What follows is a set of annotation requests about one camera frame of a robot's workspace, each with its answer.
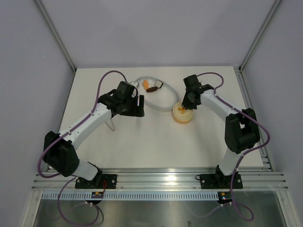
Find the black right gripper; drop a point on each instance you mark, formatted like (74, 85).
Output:
(186, 105)

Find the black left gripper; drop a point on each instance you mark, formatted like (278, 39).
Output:
(138, 110)

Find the round cream lunch box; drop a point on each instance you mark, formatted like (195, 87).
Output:
(182, 117)

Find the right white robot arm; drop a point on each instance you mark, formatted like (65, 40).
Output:
(241, 131)

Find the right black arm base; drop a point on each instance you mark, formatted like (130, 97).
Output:
(212, 181)

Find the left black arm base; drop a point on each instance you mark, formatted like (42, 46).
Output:
(108, 181)

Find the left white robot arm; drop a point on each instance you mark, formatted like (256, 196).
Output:
(60, 149)

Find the dark brown food piece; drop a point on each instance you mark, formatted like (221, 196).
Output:
(152, 89)

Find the orange food piece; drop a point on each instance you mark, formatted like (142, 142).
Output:
(145, 84)

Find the white oval plate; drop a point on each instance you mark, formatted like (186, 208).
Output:
(163, 99)

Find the white black sushi piece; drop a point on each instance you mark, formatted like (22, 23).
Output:
(159, 84)

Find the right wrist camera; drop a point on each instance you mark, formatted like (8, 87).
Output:
(192, 83)

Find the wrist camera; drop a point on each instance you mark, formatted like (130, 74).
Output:
(126, 90)
(192, 83)

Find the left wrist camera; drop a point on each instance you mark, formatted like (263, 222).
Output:
(126, 90)

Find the aluminium front rail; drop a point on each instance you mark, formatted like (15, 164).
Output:
(183, 179)

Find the white slotted cable duct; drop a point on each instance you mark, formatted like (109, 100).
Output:
(133, 196)

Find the right aluminium frame post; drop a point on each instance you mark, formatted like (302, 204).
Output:
(265, 24)

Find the aluminium frame post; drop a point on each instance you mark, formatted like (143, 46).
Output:
(55, 34)
(265, 24)

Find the left aluminium frame post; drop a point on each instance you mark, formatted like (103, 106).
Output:
(55, 34)

